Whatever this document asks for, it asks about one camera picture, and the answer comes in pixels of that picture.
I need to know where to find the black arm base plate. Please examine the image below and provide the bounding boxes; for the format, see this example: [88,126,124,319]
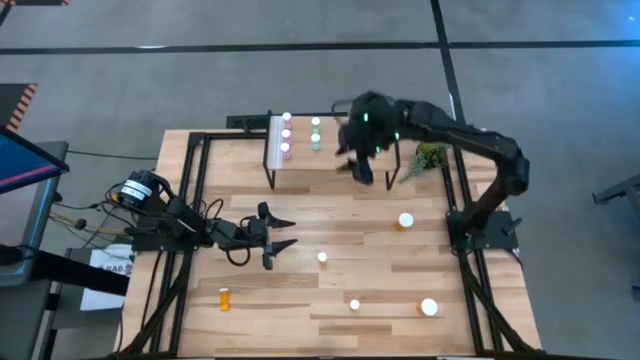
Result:
[446,208,521,251]
[130,212,204,253]

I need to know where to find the blue monitor screen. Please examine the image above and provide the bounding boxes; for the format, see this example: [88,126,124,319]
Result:
[0,124,70,195]

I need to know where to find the black desk beam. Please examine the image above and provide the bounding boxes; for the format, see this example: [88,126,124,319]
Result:
[29,248,130,297]

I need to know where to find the grey monitor stand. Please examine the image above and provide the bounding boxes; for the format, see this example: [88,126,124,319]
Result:
[0,141,70,289]

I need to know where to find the hazard striped floor mat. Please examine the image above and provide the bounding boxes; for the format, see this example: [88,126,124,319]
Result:
[0,0,71,7]
[0,82,39,132]

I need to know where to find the black floor cable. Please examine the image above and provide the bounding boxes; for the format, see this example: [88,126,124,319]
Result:
[67,148,159,162]

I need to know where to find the grey metal stand leg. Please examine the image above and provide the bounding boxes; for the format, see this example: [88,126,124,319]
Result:
[592,173,640,206]

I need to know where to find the wooden shelf with black legs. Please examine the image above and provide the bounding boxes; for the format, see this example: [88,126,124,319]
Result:
[263,108,404,191]

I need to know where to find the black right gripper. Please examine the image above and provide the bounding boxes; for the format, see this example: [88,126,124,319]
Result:
[335,90,404,185]

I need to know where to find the white paper sheet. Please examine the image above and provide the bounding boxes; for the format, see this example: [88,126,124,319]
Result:
[79,243,135,312]

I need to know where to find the yellow cable bundle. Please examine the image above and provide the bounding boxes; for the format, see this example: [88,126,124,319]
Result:
[48,209,132,236]

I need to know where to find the green artificial succulent plant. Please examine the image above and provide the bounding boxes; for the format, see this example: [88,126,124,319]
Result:
[399,141,451,184]

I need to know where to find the black looped cable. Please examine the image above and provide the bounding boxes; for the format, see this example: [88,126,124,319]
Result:
[224,243,252,267]

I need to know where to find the black aluminium table frame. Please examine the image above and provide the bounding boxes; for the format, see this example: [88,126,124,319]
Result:
[114,130,546,360]

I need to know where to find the black rectangular block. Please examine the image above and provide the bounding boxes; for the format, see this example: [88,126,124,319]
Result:
[225,114,271,132]

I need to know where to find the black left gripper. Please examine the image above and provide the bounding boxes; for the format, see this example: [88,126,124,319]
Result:
[239,201,299,272]

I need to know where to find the wide orange pill bottle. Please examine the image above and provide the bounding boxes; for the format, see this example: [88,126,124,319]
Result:
[416,297,440,318]
[393,211,416,233]

